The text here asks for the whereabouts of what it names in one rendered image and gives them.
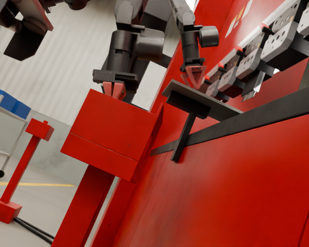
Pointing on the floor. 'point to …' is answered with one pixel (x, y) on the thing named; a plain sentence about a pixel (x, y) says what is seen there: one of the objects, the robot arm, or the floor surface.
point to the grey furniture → (17, 137)
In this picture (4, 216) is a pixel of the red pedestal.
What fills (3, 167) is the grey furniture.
